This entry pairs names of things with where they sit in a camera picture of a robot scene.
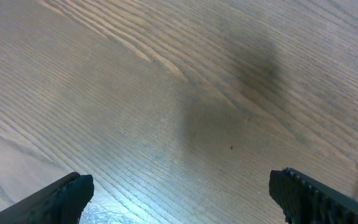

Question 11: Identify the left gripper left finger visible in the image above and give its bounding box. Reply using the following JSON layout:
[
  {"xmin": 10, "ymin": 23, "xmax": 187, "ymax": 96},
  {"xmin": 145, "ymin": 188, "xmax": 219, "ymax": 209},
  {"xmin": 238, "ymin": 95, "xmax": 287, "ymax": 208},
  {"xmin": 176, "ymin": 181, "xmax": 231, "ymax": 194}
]
[{"xmin": 0, "ymin": 172, "xmax": 94, "ymax": 224}]

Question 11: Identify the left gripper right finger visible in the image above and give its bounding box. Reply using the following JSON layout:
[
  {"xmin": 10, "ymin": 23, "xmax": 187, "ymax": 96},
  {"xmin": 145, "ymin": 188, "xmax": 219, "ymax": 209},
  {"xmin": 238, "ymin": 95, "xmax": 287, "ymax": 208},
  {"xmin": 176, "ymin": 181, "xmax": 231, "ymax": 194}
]
[{"xmin": 268, "ymin": 167, "xmax": 358, "ymax": 224}]

